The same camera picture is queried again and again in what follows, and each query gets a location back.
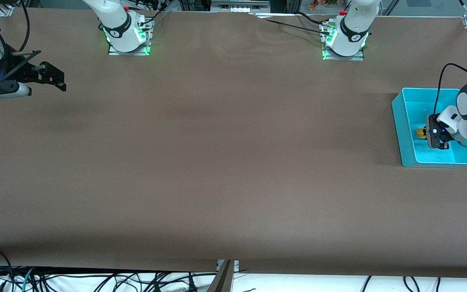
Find long black base cable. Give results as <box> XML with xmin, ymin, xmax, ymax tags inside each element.
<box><xmin>254</xmin><ymin>15</ymin><xmax>331</xmax><ymax>36</ymax></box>

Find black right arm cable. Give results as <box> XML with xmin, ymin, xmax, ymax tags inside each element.
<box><xmin>18</xmin><ymin>0</ymin><xmax>30</xmax><ymax>52</ymax></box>

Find teal plastic bin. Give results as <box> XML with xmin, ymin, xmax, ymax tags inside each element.
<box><xmin>392</xmin><ymin>88</ymin><xmax>467</xmax><ymax>168</ymax></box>

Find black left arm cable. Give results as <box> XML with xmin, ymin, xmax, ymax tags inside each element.
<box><xmin>433</xmin><ymin>63</ymin><xmax>467</xmax><ymax>150</ymax></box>

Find metal rack frame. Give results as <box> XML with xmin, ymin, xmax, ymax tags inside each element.
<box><xmin>210</xmin><ymin>0</ymin><xmax>271</xmax><ymax>13</ymax></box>

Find brown table cover sheet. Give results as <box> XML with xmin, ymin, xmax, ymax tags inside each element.
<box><xmin>0</xmin><ymin>8</ymin><xmax>467</xmax><ymax>279</ymax></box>

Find short black base cable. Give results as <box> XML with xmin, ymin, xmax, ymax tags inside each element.
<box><xmin>296</xmin><ymin>11</ymin><xmax>333</xmax><ymax>27</ymax></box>

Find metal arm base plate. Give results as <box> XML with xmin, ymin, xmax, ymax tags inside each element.
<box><xmin>108</xmin><ymin>18</ymin><xmax>153</xmax><ymax>56</ymax></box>
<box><xmin>321</xmin><ymin>22</ymin><xmax>366</xmax><ymax>61</ymax></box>

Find teal floor cable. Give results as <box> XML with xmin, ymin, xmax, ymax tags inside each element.
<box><xmin>21</xmin><ymin>267</ymin><xmax>35</xmax><ymax>292</ymax></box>

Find black base cable bundle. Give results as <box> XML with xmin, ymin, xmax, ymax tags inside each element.
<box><xmin>138</xmin><ymin>0</ymin><xmax>172</xmax><ymax>29</ymax></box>

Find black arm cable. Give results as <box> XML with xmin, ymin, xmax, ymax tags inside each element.
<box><xmin>433</xmin><ymin>63</ymin><xmax>467</xmax><ymax>150</ymax></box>
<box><xmin>18</xmin><ymin>0</ymin><xmax>30</xmax><ymax>52</ymax></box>

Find dark wooden beam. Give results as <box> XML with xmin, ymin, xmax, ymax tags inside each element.
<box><xmin>207</xmin><ymin>260</ymin><xmax>235</xmax><ymax>292</ymax></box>

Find metal table edge bracket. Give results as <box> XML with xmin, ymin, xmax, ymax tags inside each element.
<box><xmin>216</xmin><ymin>260</ymin><xmax>240</xmax><ymax>272</ymax></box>

